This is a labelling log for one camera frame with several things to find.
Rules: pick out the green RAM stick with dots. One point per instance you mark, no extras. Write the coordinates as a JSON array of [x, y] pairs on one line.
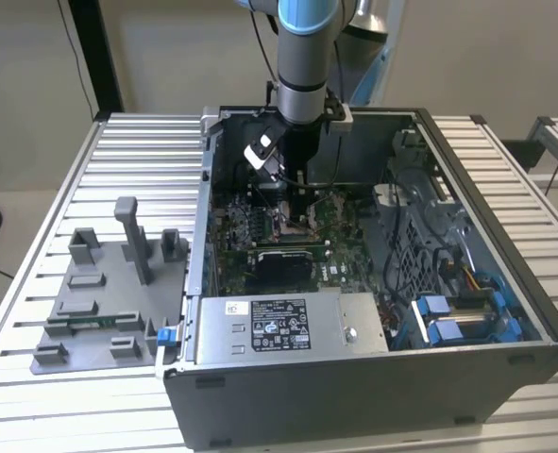
[[92, 322]]

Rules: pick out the white gray wrist camera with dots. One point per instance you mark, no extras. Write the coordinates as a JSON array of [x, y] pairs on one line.
[[259, 153]]

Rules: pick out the silver thumbscrew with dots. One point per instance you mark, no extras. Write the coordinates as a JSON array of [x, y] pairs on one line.
[[350, 334]]

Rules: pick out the silver power supply unit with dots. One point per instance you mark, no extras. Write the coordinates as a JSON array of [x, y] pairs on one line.
[[326, 325]]

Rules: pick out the green motherboard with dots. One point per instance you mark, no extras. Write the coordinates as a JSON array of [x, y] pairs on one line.
[[349, 264]]

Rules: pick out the gray plastic parts rack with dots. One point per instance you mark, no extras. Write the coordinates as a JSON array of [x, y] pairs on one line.
[[118, 292]]

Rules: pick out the black graphics card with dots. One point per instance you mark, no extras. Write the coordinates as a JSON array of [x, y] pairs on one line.
[[283, 269]]

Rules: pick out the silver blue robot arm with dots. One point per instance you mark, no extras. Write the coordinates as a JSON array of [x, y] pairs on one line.
[[302, 71]]

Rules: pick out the CPU socket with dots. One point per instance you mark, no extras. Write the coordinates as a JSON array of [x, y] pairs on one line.
[[283, 231]]

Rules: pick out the black frame post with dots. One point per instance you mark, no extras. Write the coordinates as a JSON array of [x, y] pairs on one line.
[[96, 56]]

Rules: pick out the aluminium side table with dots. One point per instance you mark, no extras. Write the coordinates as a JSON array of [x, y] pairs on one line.
[[554, 141]]

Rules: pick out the dark gray PC case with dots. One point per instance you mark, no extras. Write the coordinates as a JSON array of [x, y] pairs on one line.
[[330, 406]]

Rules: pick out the gray wrist camera bracket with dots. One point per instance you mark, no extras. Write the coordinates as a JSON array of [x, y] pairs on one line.
[[340, 120]]

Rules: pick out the blue case latch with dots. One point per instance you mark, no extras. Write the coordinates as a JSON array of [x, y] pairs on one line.
[[164, 336]]

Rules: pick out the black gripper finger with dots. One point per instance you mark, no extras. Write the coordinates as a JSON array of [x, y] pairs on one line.
[[300, 203]]

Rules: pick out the blue disk carrier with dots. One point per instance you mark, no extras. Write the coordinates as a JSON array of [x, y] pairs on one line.
[[435, 306], [446, 332]]

